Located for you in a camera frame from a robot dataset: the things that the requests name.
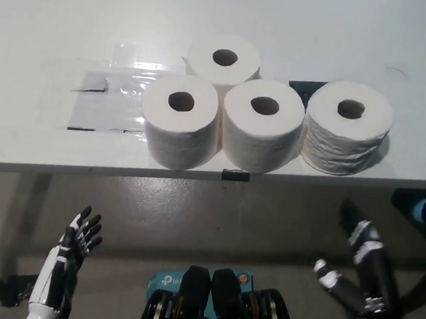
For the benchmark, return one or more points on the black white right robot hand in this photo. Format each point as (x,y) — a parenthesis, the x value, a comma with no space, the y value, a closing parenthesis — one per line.
(376,278)

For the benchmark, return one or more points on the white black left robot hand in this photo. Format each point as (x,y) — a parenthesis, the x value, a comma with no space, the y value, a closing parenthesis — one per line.
(51,279)

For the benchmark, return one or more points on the wrinkled white toilet paper roll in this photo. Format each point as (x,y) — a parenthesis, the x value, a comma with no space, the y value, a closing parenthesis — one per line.
(330,143)

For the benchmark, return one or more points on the smooth white toilet paper roll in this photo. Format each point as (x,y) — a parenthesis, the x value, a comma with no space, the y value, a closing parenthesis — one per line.
(177,141)
(259,145)
(203,59)

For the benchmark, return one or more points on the teal tp-link box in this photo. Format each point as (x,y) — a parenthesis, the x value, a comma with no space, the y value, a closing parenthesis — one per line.
(165,280)

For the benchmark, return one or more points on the small black tape strip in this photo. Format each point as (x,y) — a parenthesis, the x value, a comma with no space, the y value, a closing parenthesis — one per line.
(236,175)

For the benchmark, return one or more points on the clear plastic sheet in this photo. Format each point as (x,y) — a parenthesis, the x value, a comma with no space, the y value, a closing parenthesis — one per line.
(101,108)

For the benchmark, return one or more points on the black tape square patch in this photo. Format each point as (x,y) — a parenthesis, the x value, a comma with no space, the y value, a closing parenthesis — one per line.
(301,87)

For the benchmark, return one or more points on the clear shiny tape sheet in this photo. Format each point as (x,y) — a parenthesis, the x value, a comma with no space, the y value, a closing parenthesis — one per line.
(136,57)

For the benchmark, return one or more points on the black bracket with blue part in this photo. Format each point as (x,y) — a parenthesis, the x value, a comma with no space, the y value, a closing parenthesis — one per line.
(407,204)

